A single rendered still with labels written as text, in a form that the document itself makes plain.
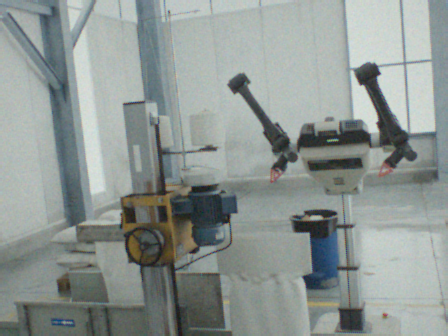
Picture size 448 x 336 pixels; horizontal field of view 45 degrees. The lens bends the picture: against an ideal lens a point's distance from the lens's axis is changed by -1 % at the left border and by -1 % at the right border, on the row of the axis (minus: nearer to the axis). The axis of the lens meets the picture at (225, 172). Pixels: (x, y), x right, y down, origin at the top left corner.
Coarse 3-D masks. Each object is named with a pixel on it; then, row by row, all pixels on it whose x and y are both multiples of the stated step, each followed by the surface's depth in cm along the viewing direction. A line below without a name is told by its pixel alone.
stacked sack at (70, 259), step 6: (66, 252) 571; (72, 252) 560; (78, 252) 558; (84, 252) 556; (90, 252) 555; (60, 258) 554; (66, 258) 552; (72, 258) 550; (78, 258) 548; (84, 258) 547; (60, 264) 553; (66, 264) 551; (72, 264) 549; (78, 264) 547; (84, 264) 546
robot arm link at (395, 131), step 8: (376, 64) 250; (376, 72) 252; (360, 80) 252; (368, 80) 252; (376, 80) 252; (368, 88) 255; (376, 88) 253; (376, 96) 255; (384, 96) 255; (376, 104) 260; (384, 104) 257; (384, 112) 258; (392, 112) 259; (384, 120) 263; (392, 120) 260; (392, 128) 262; (400, 128) 262; (392, 136) 263; (400, 136) 264
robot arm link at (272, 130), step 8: (248, 80) 279; (232, 88) 279; (240, 88) 279; (248, 88) 279; (248, 96) 279; (248, 104) 282; (256, 104) 280; (256, 112) 280; (264, 112) 281; (264, 120) 281; (272, 128) 281; (272, 136) 282; (280, 136) 283; (280, 144) 283
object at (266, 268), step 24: (240, 240) 275; (264, 240) 270; (288, 240) 270; (240, 264) 277; (264, 264) 272; (288, 264) 271; (240, 288) 277; (264, 288) 272; (288, 288) 270; (240, 312) 278; (264, 312) 273; (288, 312) 270
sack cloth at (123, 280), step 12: (96, 252) 309; (108, 252) 306; (120, 252) 304; (108, 264) 304; (120, 264) 303; (132, 264) 300; (108, 276) 302; (120, 276) 300; (132, 276) 297; (108, 288) 302; (120, 288) 298; (132, 288) 295; (120, 300) 299; (132, 300) 295
